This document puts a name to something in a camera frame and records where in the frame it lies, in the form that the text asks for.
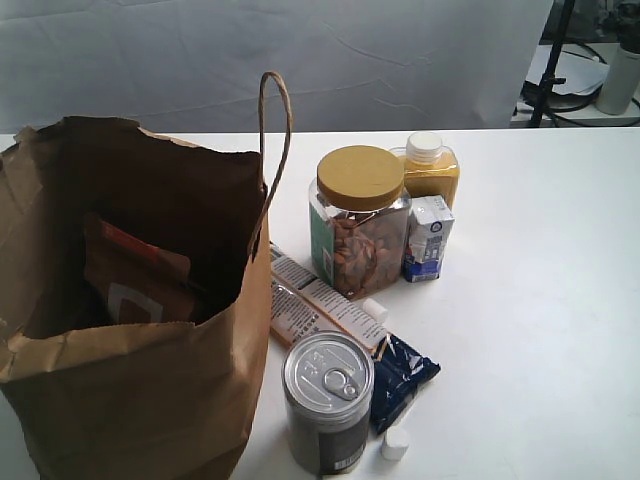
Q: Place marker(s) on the brown paper grocery bag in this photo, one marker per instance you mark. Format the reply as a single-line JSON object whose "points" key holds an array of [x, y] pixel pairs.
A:
{"points": [[99, 400]]}

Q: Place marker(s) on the brown stand-up pouch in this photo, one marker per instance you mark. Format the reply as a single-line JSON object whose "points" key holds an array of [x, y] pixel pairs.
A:
{"points": [[137, 281]]}

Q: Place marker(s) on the almond jar with yellow lid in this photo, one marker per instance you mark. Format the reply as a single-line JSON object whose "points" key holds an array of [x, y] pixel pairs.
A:
{"points": [[358, 211]]}

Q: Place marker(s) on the clear printed flat package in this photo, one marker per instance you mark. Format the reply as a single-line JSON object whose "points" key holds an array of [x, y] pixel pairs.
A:
{"points": [[292, 315]]}

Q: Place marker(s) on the white printed tube package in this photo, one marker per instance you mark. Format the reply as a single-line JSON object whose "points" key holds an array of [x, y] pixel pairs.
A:
{"points": [[345, 315]]}

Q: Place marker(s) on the small blue white milk carton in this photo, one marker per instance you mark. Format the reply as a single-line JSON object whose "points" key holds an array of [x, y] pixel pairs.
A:
{"points": [[430, 224]]}

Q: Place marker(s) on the yellow grain bottle white cap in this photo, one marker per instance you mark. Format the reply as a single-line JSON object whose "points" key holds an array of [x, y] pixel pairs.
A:
{"points": [[430, 167]]}

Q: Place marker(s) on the can with pull-tab lid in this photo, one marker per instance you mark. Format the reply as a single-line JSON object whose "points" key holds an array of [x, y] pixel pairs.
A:
{"points": [[328, 381]]}

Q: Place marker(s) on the dark blue snack packet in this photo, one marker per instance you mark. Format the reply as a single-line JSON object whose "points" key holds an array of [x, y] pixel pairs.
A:
{"points": [[400, 371]]}

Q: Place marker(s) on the small white cap bottle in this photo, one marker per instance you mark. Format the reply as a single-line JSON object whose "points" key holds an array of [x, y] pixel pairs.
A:
{"points": [[395, 443]]}

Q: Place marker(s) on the white paper sheets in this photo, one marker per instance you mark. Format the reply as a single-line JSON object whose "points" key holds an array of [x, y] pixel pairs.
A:
{"points": [[583, 74]]}

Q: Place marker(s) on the white cylindrical bottle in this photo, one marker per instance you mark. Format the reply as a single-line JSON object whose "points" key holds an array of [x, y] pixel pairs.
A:
{"points": [[621, 82]]}

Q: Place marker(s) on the black tripod stand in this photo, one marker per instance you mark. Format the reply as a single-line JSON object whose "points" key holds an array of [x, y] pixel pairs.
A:
{"points": [[538, 96]]}

